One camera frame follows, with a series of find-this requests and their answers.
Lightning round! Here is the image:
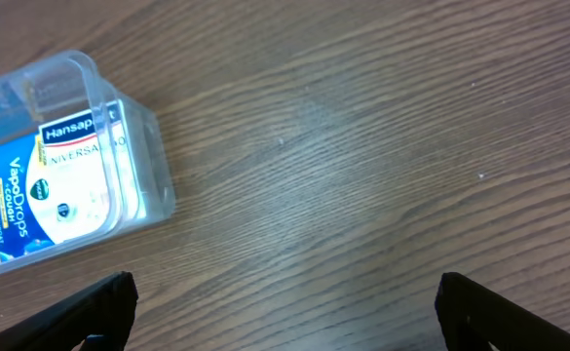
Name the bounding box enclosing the clear plastic container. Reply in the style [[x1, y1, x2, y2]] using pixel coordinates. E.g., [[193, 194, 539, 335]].
[[0, 51, 175, 275]]

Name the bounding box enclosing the blue VapoDrops lozenge box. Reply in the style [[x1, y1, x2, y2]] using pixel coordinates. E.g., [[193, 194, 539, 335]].
[[0, 133, 55, 263]]

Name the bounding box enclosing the white Hansaplast plaster box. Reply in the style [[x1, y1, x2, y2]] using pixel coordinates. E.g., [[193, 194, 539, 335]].
[[38, 99, 142, 245]]

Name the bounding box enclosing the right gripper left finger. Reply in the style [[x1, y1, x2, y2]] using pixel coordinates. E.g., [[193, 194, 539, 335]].
[[0, 271, 138, 351]]

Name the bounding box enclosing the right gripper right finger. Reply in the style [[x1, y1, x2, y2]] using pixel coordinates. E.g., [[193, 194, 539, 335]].
[[435, 272, 570, 351]]

